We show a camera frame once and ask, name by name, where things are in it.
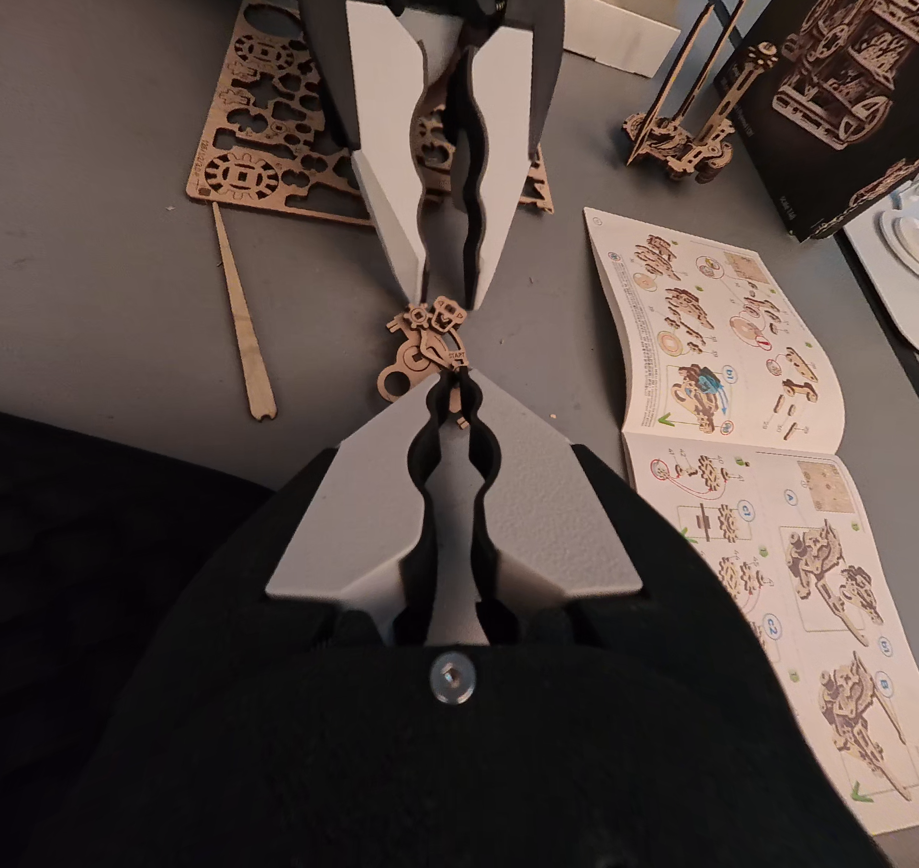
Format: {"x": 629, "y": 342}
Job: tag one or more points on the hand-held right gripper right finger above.
{"x": 560, "y": 523}

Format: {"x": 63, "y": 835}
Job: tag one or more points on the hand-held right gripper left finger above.
{"x": 344, "y": 523}

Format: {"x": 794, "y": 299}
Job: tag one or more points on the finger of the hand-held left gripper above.
{"x": 380, "y": 128}
{"x": 510, "y": 128}

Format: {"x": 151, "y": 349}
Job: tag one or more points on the small wooden gear assembly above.
{"x": 416, "y": 351}

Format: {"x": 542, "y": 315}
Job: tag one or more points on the partly built wooden model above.
{"x": 682, "y": 143}

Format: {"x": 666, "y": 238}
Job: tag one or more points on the black model kit box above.
{"x": 833, "y": 92}

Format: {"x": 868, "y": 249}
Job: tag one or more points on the white cardboard tray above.
{"x": 624, "y": 42}

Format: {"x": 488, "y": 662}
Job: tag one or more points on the wooden sheet with gear cutouts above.
{"x": 244, "y": 178}

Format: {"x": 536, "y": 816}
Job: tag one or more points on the thin wooden stick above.
{"x": 248, "y": 351}

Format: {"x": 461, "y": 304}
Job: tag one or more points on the illustrated instruction booklet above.
{"x": 718, "y": 379}

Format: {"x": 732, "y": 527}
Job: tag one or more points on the black textured pad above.
{"x": 86, "y": 559}

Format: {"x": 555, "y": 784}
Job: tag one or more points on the white flat box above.
{"x": 890, "y": 257}

